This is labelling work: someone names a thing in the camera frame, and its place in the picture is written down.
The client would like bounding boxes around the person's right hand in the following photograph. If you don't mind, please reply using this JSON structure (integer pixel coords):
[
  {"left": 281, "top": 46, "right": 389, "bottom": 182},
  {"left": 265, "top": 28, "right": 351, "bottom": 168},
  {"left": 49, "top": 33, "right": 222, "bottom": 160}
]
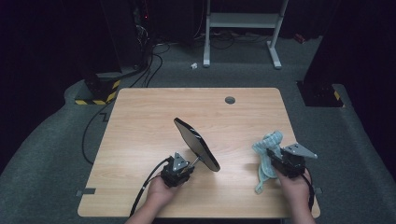
[{"left": 275, "top": 170, "right": 312, "bottom": 213}]

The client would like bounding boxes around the person's left hand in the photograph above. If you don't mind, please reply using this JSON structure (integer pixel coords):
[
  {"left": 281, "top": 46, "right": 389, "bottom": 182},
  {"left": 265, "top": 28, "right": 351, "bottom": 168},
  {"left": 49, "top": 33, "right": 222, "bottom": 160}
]
[{"left": 147, "top": 178, "right": 180, "bottom": 213}]

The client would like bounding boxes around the white metal stand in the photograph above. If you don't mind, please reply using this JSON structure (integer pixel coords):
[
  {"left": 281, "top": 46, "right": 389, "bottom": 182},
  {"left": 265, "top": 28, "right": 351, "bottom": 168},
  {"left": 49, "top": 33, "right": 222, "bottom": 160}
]
[{"left": 203, "top": 0, "right": 289, "bottom": 70}]

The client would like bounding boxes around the left hand-held gripper cable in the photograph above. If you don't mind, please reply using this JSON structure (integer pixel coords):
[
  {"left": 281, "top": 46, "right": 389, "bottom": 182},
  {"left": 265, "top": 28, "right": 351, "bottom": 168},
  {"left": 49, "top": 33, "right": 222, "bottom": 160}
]
[{"left": 129, "top": 157, "right": 172, "bottom": 217}]

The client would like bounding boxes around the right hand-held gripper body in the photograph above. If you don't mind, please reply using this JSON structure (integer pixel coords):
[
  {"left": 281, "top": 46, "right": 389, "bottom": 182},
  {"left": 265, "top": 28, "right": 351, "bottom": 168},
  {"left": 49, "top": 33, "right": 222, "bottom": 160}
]
[{"left": 274, "top": 143, "right": 318, "bottom": 179}]

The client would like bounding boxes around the black floor cable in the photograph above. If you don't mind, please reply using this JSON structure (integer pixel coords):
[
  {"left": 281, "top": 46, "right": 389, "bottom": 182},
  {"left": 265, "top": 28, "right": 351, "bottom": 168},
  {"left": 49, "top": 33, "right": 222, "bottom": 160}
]
[{"left": 81, "top": 101, "right": 115, "bottom": 165}]

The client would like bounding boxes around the hand-held gripper cable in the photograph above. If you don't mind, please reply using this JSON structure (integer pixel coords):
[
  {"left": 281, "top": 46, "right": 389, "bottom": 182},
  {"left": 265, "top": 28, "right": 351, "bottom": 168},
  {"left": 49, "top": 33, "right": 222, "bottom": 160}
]
[
  {"left": 300, "top": 167, "right": 316, "bottom": 213},
  {"left": 129, "top": 157, "right": 172, "bottom": 217}
]

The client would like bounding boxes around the black equipment rack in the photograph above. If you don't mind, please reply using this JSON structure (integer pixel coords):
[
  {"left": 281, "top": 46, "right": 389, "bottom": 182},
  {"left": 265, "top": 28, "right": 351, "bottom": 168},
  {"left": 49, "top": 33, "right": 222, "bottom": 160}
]
[{"left": 99, "top": 0, "right": 157, "bottom": 71}]

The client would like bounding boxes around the right hand-held gripper cable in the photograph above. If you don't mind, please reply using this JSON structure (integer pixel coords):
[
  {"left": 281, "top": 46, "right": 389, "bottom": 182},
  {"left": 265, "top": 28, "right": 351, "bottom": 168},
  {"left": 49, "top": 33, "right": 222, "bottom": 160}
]
[{"left": 300, "top": 167, "right": 316, "bottom": 213}]

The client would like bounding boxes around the light blue fluffy cloth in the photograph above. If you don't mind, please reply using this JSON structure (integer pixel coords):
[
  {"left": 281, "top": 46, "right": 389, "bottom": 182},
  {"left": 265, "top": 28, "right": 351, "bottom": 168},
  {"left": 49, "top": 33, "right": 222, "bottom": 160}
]
[{"left": 251, "top": 130, "right": 284, "bottom": 194}]

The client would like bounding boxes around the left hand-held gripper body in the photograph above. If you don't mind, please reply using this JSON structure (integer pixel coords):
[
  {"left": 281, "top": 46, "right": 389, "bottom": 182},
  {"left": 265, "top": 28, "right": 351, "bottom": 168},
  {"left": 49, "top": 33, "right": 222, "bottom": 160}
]
[{"left": 160, "top": 151, "right": 190, "bottom": 189}]

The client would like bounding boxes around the black yellow striped base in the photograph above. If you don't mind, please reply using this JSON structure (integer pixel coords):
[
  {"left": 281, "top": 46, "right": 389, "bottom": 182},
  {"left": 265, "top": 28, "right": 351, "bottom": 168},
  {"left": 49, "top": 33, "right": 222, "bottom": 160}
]
[
  {"left": 74, "top": 73, "right": 121, "bottom": 106},
  {"left": 297, "top": 81, "right": 346, "bottom": 108}
]

